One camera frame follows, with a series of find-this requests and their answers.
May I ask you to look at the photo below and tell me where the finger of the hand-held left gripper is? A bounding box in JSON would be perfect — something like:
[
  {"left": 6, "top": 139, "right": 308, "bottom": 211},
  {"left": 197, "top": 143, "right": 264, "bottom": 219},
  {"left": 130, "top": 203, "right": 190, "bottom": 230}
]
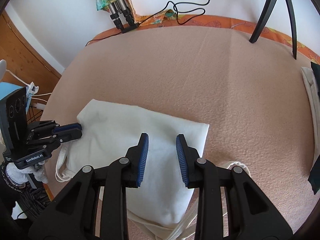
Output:
[
  {"left": 31, "top": 129, "right": 83, "bottom": 153},
  {"left": 26, "top": 120, "right": 83, "bottom": 137}
]

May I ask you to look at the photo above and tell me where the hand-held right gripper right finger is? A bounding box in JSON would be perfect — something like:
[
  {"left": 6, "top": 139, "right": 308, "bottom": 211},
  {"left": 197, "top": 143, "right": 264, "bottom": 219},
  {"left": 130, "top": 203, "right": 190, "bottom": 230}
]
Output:
[{"left": 176, "top": 134, "right": 293, "bottom": 240}]

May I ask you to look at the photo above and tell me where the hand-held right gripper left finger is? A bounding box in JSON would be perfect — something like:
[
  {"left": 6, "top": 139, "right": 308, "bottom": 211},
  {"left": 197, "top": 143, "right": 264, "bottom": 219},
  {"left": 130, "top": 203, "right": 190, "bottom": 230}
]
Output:
[{"left": 28, "top": 132, "right": 150, "bottom": 240}]

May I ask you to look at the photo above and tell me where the white tank top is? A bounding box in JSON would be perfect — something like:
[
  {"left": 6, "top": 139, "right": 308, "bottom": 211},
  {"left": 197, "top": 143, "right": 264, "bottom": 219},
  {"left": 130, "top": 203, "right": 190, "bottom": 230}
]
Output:
[{"left": 55, "top": 99, "right": 250, "bottom": 240}]

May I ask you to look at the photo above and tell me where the person's left hand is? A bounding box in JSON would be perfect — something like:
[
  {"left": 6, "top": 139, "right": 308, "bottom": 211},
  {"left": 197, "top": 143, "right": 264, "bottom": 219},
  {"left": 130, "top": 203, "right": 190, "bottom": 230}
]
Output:
[{"left": 5, "top": 160, "right": 49, "bottom": 184}]

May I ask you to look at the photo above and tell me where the light blue box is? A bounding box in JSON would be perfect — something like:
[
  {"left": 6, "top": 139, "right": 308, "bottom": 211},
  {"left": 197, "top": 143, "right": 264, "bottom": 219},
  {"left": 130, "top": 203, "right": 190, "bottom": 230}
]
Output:
[{"left": 0, "top": 82, "right": 27, "bottom": 101}]

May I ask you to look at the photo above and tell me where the zebra striped cloth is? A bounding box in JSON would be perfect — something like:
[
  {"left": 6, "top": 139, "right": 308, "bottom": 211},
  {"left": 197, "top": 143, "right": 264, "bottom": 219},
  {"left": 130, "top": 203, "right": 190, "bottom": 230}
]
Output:
[{"left": 19, "top": 182, "right": 54, "bottom": 222}]

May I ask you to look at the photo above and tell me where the beige fleece blanket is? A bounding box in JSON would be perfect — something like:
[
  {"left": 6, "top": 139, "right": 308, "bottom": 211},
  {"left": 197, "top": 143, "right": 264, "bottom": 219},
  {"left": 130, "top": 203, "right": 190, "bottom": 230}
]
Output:
[{"left": 40, "top": 25, "right": 320, "bottom": 240}]

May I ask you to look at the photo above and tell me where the teal and white patterned garment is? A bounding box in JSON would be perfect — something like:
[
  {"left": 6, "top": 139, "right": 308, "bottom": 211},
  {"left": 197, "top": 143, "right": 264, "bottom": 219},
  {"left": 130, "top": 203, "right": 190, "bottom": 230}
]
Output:
[{"left": 307, "top": 61, "right": 320, "bottom": 195}]

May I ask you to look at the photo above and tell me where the white folded garment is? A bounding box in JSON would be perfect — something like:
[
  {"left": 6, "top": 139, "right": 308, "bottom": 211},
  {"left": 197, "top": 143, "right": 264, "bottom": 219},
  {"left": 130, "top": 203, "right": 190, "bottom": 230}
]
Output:
[{"left": 301, "top": 66, "right": 317, "bottom": 165}]

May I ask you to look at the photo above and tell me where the black mini tripod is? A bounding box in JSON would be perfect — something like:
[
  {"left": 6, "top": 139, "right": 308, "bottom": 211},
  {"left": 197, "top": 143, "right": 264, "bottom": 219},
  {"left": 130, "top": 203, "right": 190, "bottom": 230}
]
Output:
[{"left": 249, "top": 0, "right": 298, "bottom": 60}]

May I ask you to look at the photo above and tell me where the white cable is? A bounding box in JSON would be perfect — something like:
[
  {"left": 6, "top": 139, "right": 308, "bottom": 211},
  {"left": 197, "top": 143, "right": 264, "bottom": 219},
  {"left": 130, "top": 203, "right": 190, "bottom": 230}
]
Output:
[{"left": 6, "top": 69, "right": 48, "bottom": 111}]

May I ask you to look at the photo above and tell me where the black power cable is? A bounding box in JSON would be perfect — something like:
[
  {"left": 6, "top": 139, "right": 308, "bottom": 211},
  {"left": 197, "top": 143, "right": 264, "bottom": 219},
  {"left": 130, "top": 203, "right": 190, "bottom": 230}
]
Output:
[{"left": 85, "top": 0, "right": 222, "bottom": 47}]

